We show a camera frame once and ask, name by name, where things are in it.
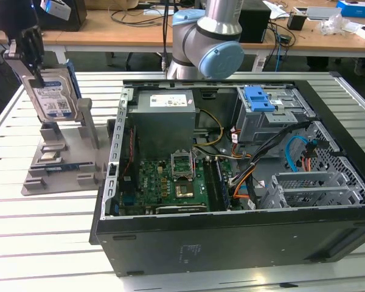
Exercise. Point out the grey drive cage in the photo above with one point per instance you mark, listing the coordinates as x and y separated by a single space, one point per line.
261 127

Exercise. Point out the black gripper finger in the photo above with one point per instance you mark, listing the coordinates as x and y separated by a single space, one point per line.
33 45

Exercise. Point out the blue plastic latch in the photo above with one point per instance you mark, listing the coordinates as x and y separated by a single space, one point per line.
258 98

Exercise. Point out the locking lever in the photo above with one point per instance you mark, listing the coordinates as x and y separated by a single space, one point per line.
195 164

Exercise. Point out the blue RAM stick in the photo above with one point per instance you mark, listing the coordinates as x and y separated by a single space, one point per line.
224 185
64 167

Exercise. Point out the grey parts rack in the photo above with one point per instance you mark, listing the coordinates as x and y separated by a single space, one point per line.
70 143

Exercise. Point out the grey disk bay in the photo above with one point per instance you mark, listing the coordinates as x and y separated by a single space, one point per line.
307 182

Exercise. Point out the silver CPU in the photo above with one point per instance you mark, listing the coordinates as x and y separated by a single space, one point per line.
48 156

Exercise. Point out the CPU socket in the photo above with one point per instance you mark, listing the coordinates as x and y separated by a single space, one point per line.
186 190

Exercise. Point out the flat silver device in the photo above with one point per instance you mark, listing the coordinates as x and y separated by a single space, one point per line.
324 13

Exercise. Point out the black open PC case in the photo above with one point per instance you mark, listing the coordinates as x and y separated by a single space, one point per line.
231 243

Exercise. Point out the large black computer box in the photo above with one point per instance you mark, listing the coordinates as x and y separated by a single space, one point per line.
67 15

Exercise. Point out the small black box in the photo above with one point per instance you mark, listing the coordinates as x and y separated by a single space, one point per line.
255 25

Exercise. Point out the blue cardboard box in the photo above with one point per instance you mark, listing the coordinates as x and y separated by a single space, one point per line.
357 7

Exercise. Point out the hard disk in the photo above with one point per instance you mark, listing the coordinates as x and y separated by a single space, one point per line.
53 94

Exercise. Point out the wooden desk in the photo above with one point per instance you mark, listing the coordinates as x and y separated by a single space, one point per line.
109 33

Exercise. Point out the black graphics card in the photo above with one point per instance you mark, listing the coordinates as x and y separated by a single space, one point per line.
179 210

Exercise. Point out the clear plastic bag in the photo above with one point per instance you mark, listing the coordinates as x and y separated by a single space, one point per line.
334 24

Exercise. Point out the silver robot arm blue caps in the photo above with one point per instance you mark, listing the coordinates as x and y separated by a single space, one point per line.
200 36

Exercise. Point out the grey power supply unit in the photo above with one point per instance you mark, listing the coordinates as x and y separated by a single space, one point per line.
161 127

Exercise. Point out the green motherboard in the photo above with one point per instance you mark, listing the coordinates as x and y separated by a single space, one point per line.
152 182

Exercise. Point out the black RAM slot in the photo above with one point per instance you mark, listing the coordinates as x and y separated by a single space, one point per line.
209 182
215 185

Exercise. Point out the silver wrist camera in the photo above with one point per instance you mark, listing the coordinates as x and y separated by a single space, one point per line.
56 7

